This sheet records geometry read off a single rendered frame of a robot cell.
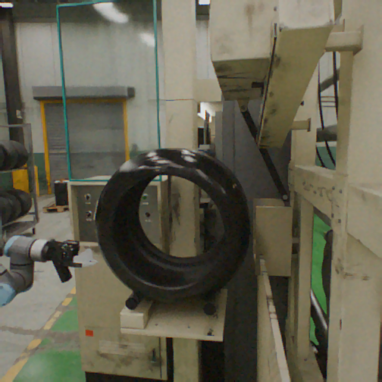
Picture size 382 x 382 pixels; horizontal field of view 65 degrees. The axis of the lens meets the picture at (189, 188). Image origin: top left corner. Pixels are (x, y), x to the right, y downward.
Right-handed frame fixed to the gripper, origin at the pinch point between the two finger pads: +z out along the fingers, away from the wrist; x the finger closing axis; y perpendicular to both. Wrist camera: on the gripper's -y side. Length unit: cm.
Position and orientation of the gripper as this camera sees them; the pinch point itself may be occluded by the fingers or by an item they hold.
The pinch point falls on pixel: (94, 264)
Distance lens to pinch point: 128.8
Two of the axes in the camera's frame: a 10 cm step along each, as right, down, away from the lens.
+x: 1.6, -1.3, 9.8
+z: 9.8, 1.2, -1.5
